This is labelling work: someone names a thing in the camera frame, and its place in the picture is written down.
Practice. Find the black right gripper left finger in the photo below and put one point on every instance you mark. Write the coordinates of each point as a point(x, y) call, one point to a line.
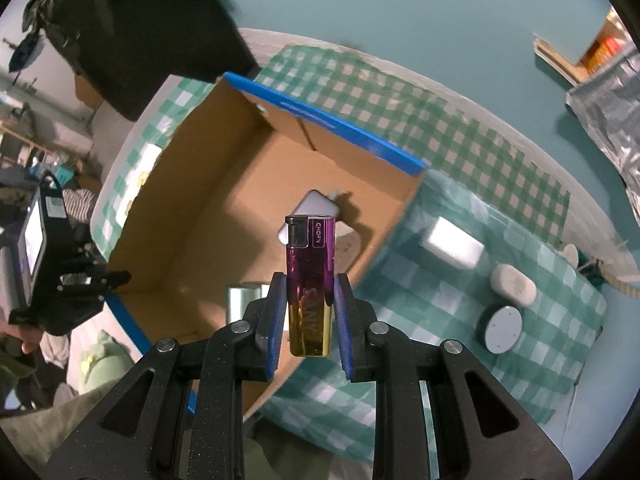
point(135, 431)

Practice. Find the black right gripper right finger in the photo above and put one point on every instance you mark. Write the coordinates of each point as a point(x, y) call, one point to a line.
point(439, 413)

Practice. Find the white oval earbuds case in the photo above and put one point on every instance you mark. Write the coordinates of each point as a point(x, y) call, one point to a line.
point(510, 283)

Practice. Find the brown cardboard box blue trim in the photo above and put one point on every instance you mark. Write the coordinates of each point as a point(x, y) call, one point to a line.
point(209, 214)

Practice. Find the purple gold lighter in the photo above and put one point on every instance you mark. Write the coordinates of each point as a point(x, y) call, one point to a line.
point(310, 283)

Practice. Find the striped black white garment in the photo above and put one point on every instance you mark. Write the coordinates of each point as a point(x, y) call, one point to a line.
point(79, 204)

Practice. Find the round grey white disc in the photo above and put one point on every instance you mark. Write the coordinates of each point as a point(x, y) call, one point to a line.
point(500, 328)

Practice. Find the silver metal item in box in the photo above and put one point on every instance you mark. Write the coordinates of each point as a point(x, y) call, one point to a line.
point(239, 296)

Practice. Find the olive green garment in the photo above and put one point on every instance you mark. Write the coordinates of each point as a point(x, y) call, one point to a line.
point(29, 440)

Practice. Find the green white checkered tablecloth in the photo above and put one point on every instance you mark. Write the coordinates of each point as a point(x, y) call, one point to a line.
point(424, 296)

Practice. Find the white rectangular box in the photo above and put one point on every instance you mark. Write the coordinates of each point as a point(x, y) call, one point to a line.
point(451, 244)

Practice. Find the small white round cap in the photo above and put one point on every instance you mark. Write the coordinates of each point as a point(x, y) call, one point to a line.
point(571, 254)

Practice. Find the white charger in box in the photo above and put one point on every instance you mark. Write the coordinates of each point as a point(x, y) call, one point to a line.
point(320, 209)

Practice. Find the small green checkered mat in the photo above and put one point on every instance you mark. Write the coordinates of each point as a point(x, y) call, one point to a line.
point(425, 126)

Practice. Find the silver foil bag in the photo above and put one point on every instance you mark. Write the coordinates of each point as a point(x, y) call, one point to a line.
point(607, 107)

